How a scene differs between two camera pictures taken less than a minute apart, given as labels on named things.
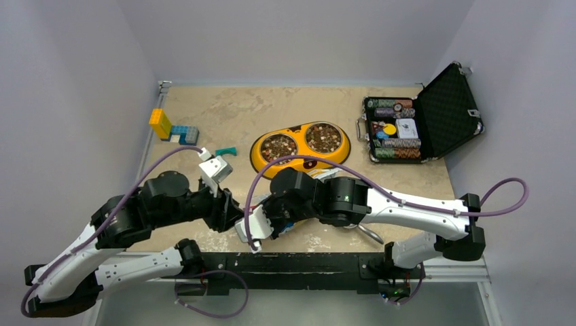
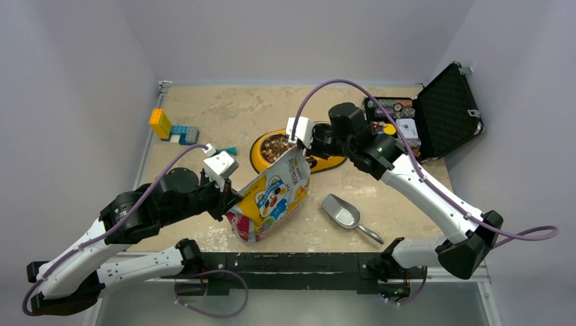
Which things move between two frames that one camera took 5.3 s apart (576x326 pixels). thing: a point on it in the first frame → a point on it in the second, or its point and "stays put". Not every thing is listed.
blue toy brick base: [182, 130] stays put
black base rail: [358, 273] stays put
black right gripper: [266, 204] → [318, 128]
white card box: [406, 128] stays put
